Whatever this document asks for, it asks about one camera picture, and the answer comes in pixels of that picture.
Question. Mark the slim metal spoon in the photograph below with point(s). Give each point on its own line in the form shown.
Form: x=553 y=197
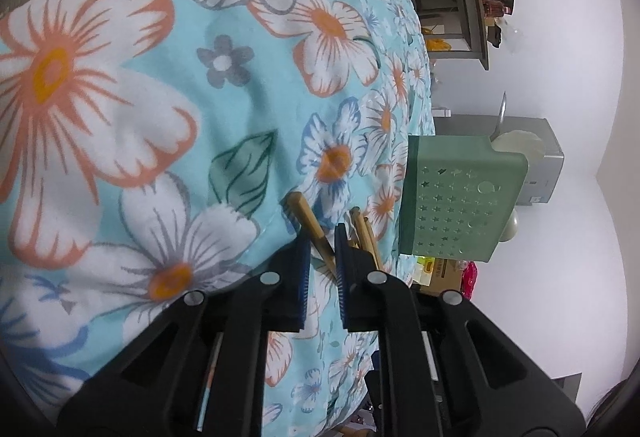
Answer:
x=501 y=112

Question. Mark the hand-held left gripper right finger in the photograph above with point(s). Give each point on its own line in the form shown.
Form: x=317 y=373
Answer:
x=342 y=282

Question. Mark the floral light blue blanket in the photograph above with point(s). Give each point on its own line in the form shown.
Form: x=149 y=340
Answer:
x=125 y=117

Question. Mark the white and green rice bag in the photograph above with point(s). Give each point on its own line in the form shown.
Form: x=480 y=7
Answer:
x=425 y=267

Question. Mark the bamboo chopstick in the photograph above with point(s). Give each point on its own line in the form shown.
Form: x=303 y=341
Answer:
x=310 y=229
x=372 y=242
x=356 y=224

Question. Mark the black cloth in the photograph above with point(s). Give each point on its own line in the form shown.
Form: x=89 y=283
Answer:
x=495 y=37

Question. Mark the green plastic utensil holder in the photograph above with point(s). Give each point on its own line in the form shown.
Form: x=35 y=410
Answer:
x=450 y=152

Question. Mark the red drink bottle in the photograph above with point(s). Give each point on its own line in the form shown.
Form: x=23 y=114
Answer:
x=495 y=7

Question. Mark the white scalloped rice spoon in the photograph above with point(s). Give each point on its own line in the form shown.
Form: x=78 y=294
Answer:
x=517 y=142

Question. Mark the large cardboard box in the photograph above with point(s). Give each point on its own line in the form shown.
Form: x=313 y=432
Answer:
x=445 y=277

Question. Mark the pink plastic bag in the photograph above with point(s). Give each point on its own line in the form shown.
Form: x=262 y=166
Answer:
x=469 y=279

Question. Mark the white plastic ladle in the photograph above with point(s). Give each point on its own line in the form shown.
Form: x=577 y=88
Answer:
x=509 y=227

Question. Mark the yellow plastic bag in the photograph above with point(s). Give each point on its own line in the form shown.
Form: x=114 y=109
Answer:
x=439 y=44

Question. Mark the silver refrigerator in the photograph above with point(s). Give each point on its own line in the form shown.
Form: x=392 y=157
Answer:
x=542 y=167

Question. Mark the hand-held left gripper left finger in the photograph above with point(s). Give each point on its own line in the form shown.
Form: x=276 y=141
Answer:
x=302 y=287

